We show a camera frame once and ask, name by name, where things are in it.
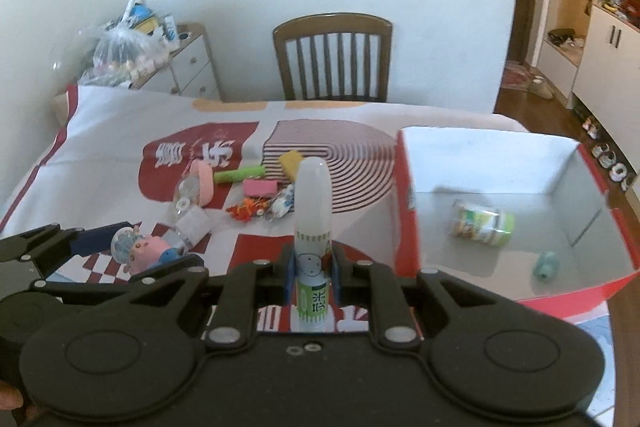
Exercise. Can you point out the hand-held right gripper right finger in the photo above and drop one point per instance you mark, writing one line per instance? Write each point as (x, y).
(337, 279)

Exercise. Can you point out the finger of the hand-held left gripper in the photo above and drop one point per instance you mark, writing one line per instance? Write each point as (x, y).
(95, 238)
(150, 284)

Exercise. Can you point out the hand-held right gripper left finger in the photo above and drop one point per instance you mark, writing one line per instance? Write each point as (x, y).
(288, 279)

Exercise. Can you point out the pink pig toy figure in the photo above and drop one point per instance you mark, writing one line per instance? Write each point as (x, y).
(145, 249)

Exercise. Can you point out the white green glue bottle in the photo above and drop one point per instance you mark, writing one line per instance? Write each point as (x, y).
(312, 207)

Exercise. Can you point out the orange red toy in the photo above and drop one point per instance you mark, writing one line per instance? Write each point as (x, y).
(245, 211)

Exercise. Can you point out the yellow rectangular box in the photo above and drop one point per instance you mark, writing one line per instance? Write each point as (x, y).
(290, 164)

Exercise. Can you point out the red white cardboard box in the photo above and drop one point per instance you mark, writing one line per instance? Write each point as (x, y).
(500, 157)

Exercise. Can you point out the person's left hand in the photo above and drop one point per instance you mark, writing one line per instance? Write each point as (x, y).
(9, 398)

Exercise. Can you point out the blue white wrapped candy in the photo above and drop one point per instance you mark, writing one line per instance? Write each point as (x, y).
(281, 202)

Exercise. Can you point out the pink eraser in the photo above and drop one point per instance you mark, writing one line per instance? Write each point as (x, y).
(260, 188)

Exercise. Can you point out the printed red white tablecloth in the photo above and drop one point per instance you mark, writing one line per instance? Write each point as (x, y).
(100, 132)

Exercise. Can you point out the green marker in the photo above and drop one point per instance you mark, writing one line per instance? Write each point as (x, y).
(237, 174)

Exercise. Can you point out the green lid plastic jar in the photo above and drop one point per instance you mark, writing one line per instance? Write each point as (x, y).
(482, 223)

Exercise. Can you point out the clear plastic bag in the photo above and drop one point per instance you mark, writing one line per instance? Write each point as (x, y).
(125, 57)

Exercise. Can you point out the white drawer cabinet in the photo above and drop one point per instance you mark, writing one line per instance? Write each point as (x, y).
(195, 67)

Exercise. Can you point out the small teal object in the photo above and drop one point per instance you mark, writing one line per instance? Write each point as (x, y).
(546, 266)

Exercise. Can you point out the brown wooden chair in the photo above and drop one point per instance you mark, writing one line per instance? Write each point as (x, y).
(332, 57)

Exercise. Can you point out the clutter of bottles and boxes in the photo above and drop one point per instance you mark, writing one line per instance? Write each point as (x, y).
(147, 19)

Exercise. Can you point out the patterned doormat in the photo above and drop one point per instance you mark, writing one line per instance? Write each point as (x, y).
(515, 79)

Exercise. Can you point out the beige slippers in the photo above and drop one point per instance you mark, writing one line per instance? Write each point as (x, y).
(541, 88)

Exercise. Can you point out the row of shoes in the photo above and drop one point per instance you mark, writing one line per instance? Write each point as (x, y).
(607, 154)

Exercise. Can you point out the white low cabinet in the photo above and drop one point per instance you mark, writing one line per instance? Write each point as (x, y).
(557, 67)

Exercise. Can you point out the brown door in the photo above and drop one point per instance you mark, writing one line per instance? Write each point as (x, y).
(525, 7)

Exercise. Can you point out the white wardrobe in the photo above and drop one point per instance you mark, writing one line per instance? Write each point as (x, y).
(607, 42)

